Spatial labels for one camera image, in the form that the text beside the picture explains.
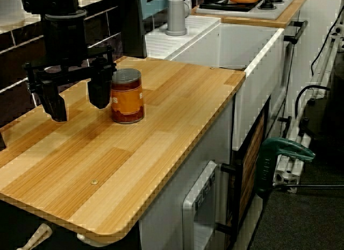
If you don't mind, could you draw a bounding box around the white kitchen cabinet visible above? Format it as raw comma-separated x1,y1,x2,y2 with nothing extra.
138,99,234,250

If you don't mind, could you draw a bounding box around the thick black cable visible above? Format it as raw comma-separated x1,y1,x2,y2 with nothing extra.
295,85,331,119

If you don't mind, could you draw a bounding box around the thin black cable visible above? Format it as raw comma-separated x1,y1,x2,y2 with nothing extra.
311,8,344,76

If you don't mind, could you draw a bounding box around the white hook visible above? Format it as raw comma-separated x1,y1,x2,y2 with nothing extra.
76,232,108,247

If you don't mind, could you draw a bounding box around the black stove grate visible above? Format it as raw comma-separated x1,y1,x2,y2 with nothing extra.
200,0,272,12

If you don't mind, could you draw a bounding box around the orange beans can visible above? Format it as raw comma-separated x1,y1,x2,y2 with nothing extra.
110,68,145,125

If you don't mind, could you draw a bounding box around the dark tiled backsplash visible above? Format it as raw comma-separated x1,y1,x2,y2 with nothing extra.
0,5,127,127

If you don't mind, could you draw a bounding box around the aluminium frame rail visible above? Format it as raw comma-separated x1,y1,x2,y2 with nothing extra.
273,24,344,194

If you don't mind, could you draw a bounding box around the teal plastic bin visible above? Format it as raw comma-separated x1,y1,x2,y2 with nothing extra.
138,0,173,21

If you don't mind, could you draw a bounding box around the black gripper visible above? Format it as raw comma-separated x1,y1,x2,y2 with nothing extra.
23,10,118,123

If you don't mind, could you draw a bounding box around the black oven handle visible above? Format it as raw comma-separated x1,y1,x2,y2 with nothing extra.
284,20,309,45

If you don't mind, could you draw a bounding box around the white toy sink unit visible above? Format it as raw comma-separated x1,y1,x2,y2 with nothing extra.
145,15,285,151

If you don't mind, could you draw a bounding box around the white shelf ledge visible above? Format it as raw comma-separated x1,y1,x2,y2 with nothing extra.
0,0,127,33

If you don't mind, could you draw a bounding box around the black stove knob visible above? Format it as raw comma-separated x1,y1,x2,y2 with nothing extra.
257,0,277,10

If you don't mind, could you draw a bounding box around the grey toy stove top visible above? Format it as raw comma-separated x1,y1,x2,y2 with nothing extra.
195,0,296,20

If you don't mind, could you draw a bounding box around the grey toy faucet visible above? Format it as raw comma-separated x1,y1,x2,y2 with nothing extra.
165,0,193,37

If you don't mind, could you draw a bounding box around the green clamp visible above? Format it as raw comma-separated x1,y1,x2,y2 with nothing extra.
255,137,344,199

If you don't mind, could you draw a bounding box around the cream wooden handle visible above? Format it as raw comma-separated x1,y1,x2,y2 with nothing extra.
16,223,53,250

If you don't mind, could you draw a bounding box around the grey toy dishwasher panel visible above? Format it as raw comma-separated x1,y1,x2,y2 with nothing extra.
182,160,218,250

